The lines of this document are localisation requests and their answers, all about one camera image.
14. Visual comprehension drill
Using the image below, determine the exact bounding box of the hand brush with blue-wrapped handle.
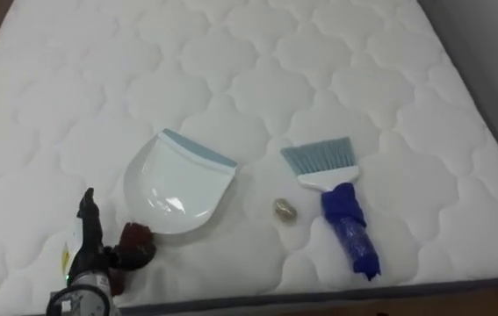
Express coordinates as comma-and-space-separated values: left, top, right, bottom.
279, 136, 382, 282

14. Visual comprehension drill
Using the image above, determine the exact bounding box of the white dustpan with red-wrapped handle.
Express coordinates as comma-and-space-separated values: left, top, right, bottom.
108, 127, 239, 297

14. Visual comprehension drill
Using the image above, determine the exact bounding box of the small crumpled wrapper ball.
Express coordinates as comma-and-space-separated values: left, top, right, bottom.
273, 197, 299, 225

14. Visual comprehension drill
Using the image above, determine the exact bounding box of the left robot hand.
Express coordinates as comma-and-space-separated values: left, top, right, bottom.
61, 187, 158, 287

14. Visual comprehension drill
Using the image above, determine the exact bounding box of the bed with white quilted mattress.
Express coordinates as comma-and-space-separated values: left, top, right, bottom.
0, 0, 498, 316

